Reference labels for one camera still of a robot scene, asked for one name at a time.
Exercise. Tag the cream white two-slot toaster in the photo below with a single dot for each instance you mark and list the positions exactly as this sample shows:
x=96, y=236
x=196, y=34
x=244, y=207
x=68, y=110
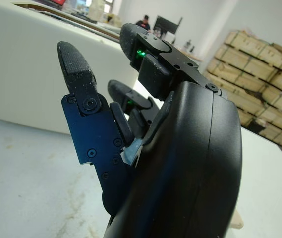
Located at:
x=31, y=74

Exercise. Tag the slice of white bread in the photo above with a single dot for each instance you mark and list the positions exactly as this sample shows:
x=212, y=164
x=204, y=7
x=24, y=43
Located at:
x=238, y=220

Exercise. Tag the seated person in black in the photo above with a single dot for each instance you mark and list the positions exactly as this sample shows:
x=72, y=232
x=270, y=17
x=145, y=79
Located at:
x=144, y=23

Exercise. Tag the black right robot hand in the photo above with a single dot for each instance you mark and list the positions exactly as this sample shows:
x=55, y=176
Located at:
x=180, y=161

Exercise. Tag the black computer monitor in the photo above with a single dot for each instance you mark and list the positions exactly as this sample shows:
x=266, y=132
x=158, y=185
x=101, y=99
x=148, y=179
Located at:
x=166, y=24

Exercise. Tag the stack of wooden crates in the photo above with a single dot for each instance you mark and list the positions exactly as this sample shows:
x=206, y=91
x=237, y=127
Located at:
x=254, y=74

